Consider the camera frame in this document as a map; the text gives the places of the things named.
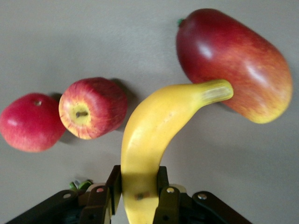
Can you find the yellow banana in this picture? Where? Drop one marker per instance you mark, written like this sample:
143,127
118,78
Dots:
149,130

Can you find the small red yellow striped apple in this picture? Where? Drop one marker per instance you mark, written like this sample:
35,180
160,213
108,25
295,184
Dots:
93,109

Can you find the red pomegranate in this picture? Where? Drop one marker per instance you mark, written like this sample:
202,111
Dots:
30,123

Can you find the red yellow mango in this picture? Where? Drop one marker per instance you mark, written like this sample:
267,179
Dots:
233,60

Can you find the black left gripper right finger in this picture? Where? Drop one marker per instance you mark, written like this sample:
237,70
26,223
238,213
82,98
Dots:
163,179

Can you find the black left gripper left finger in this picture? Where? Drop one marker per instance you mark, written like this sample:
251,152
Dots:
114,184

